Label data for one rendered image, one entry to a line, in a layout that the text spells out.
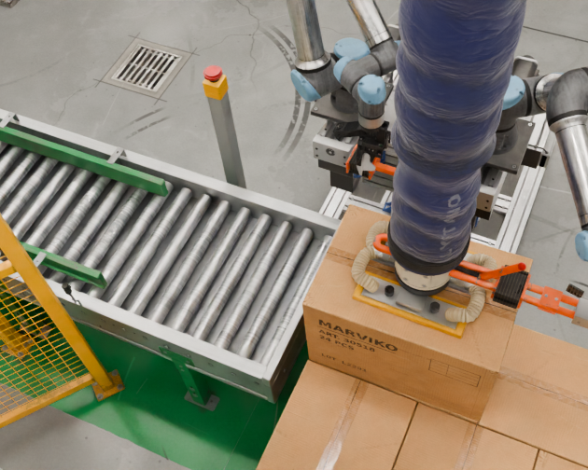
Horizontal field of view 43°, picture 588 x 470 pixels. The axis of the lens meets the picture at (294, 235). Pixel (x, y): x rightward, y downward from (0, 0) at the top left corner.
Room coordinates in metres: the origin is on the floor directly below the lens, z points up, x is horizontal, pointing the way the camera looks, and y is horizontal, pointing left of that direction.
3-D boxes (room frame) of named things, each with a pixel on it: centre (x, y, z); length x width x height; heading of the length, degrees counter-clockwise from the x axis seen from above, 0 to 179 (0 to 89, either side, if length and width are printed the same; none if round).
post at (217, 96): (2.04, 0.22, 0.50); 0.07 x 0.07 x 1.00; 60
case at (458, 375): (1.13, -0.36, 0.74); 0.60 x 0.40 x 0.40; 61
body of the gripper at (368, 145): (1.49, -0.27, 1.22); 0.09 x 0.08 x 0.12; 59
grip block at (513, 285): (1.00, -0.58, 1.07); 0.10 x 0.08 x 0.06; 149
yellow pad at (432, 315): (1.05, -0.32, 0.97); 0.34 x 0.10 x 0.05; 59
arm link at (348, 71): (1.59, -0.24, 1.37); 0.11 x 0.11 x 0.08; 25
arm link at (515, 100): (1.58, -0.69, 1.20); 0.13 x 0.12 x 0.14; 94
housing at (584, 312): (0.89, -0.77, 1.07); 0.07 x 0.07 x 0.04; 59
